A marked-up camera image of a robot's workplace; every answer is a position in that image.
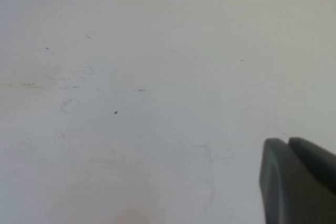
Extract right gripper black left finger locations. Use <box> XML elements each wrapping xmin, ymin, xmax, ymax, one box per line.
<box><xmin>259</xmin><ymin>137</ymin><xmax>336</xmax><ymax>224</ymax></box>

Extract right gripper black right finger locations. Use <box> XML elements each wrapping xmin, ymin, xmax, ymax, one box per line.
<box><xmin>287</xmin><ymin>136</ymin><xmax>336</xmax><ymax>192</ymax></box>

